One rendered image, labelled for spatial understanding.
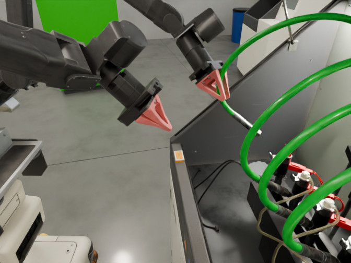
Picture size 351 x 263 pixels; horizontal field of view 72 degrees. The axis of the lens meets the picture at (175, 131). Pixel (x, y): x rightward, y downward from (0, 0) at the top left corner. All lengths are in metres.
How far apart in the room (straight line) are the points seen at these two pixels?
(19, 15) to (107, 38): 0.44
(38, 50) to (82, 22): 3.28
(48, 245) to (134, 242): 0.53
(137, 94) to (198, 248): 0.39
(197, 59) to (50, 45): 0.37
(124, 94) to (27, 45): 0.18
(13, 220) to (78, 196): 1.18
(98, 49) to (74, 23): 3.22
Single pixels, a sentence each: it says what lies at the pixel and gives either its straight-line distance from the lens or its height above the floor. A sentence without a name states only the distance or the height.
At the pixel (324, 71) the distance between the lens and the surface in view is 0.48.
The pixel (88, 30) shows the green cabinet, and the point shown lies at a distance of 3.68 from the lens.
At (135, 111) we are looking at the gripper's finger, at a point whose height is 1.27.
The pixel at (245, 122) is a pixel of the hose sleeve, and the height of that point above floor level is 1.15.
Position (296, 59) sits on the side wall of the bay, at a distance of 0.93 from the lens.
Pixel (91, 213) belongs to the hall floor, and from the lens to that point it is 2.00.
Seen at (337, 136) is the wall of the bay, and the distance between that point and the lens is 0.97.
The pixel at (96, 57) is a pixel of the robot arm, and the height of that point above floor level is 1.38.
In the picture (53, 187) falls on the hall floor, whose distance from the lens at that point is 2.31.
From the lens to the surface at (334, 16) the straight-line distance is 0.63.
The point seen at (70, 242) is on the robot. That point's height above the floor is 0.28.
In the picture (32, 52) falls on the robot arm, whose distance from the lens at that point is 0.39.
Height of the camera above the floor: 1.49
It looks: 33 degrees down
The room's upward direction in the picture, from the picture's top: straight up
